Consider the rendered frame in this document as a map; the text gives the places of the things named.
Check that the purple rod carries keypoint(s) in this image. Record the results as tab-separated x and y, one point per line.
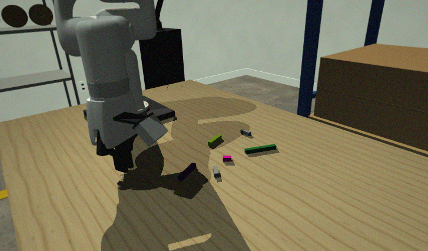
186	172

